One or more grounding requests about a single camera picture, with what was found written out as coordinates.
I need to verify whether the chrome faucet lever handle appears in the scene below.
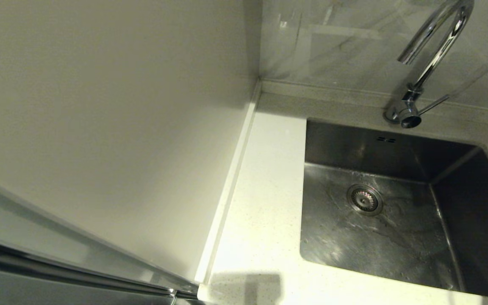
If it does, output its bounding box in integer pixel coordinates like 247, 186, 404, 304
419, 94, 451, 116

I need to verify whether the stainless steel sink basin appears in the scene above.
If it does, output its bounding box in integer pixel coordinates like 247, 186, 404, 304
300, 119, 488, 300

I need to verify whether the white countertop edge strip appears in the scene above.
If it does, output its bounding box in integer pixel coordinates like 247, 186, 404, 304
195, 83, 261, 284

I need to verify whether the round metal drain strainer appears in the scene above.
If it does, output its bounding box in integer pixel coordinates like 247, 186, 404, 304
347, 183, 384, 216

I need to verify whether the white cabinet side panel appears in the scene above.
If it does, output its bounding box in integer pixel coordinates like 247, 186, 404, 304
0, 0, 263, 283

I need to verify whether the chrome gooseneck faucet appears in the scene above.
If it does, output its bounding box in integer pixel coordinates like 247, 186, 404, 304
385, 0, 475, 129

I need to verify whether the dark refrigerator door handle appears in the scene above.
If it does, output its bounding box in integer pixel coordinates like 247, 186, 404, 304
0, 237, 198, 298

